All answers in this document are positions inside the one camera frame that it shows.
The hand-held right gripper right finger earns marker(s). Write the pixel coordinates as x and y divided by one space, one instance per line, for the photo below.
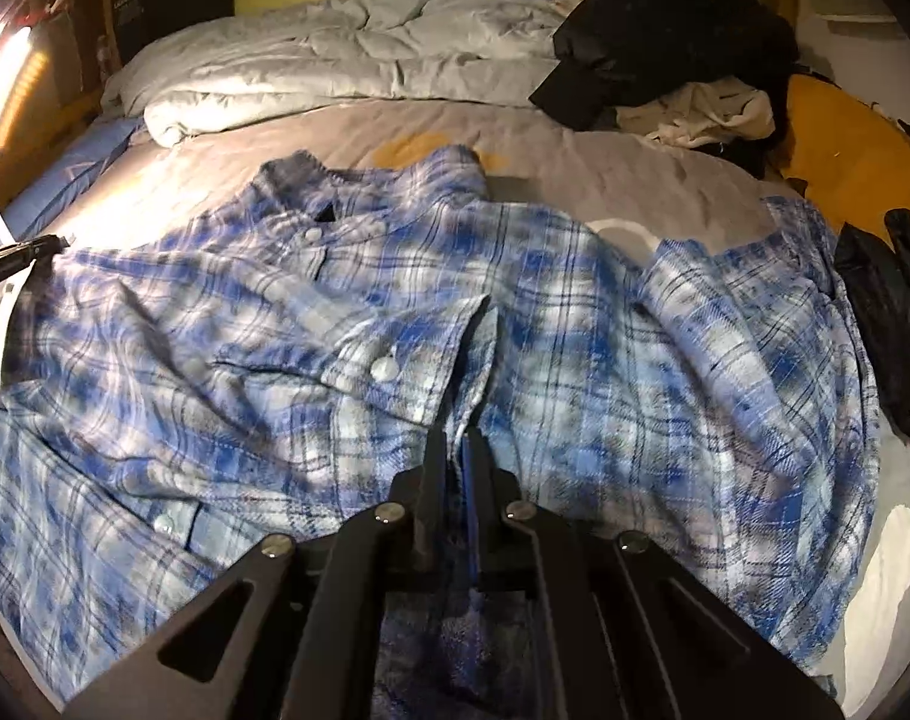
474 510

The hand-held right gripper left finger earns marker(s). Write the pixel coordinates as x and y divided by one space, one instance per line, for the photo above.
432 510

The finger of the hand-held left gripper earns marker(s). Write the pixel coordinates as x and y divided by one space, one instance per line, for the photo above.
20 255

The blue plaid shirt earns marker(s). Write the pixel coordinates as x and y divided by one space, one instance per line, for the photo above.
275 330

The white desk lamp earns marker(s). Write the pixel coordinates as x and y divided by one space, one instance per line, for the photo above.
12 67

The wooden bedside shelf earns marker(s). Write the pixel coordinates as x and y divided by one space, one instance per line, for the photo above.
65 67

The dark printed box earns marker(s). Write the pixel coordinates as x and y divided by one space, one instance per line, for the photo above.
170 0

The grey printed bed sheet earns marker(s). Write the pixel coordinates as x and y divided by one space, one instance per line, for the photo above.
575 165

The grey duvet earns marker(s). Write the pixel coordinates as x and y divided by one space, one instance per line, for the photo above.
335 60

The cream cloth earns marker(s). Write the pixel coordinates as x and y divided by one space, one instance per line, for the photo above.
710 116

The black puffer jacket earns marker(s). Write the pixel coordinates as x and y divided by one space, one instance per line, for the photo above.
890 300

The black coat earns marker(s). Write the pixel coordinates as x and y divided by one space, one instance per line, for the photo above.
665 37

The mustard yellow pillow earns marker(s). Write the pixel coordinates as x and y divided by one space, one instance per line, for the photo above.
845 150

